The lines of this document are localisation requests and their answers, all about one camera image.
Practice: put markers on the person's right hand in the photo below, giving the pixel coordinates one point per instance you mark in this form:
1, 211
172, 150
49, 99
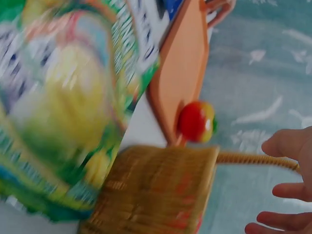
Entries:
306, 156

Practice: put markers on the red and yellow toy fruit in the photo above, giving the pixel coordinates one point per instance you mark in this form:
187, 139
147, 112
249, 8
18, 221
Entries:
195, 122

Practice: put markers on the orange cutting board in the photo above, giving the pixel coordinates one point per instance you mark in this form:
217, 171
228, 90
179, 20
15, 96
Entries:
181, 73

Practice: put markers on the orange curved plastic piece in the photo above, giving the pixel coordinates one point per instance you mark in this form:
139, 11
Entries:
220, 13

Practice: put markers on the white and blue carton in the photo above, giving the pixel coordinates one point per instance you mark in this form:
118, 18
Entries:
152, 26

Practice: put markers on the green printed snack bag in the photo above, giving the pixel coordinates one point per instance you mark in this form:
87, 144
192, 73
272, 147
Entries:
65, 102

